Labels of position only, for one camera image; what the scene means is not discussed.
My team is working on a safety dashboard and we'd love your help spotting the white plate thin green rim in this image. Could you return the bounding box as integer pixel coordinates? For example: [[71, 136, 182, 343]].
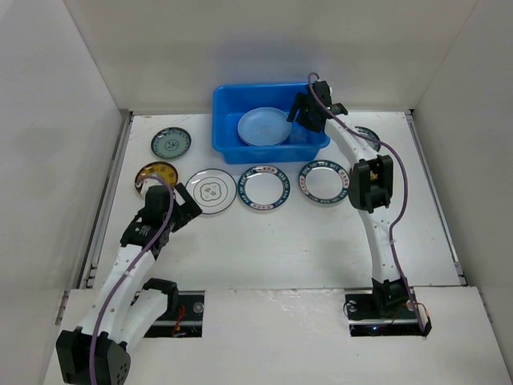
[[186, 168, 236, 215]]

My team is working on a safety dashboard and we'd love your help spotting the light blue plastic plate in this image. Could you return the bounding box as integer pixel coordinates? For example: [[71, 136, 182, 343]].
[[237, 107, 292, 146]]

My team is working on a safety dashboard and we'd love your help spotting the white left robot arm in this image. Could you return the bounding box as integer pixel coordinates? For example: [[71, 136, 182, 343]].
[[55, 176, 202, 384]]

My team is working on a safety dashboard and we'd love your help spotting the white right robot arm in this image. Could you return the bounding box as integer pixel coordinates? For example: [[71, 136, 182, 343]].
[[288, 79, 411, 318]]

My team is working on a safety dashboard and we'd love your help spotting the yellow patterned plate left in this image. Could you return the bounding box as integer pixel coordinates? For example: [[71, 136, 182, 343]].
[[134, 161, 179, 188]]

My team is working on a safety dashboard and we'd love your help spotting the celadon blue pattern plate left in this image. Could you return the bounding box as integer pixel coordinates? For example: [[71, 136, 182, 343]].
[[150, 127, 192, 160]]

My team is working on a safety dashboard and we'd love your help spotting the celadon blue pattern plate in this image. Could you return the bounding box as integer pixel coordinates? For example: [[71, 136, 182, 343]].
[[355, 126, 382, 152], [150, 127, 192, 160]]

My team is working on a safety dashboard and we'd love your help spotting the green rim plate right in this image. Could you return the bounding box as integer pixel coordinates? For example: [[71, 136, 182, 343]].
[[298, 160, 349, 205]]

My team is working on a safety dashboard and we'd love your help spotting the celadon blue pattern plate right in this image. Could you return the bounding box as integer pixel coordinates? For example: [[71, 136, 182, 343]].
[[355, 126, 382, 152]]

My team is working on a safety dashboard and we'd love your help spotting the green rim plate left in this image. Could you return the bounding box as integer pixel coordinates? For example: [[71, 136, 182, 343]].
[[236, 165, 291, 211]]

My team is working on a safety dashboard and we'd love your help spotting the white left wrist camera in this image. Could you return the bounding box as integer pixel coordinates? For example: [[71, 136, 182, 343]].
[[135, 179, 151, 197]]

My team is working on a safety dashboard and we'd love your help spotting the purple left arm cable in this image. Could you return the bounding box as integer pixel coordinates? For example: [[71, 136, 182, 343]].
[[88, 172, 177, 385]]

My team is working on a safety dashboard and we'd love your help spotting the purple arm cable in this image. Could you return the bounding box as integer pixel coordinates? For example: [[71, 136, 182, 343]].
[[306, 71, 428, 334], [88, 172, 177, 385]]

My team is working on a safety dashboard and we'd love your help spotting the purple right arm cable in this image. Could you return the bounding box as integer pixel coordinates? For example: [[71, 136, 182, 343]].
[[306, 71, 428, 334]]

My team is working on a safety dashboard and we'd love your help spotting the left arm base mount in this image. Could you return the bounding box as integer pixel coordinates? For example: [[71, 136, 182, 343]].
[[143, 278, 205, 338]]

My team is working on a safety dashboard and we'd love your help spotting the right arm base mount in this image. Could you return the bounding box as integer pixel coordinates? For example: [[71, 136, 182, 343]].
[[342, 292, 432, 338]]

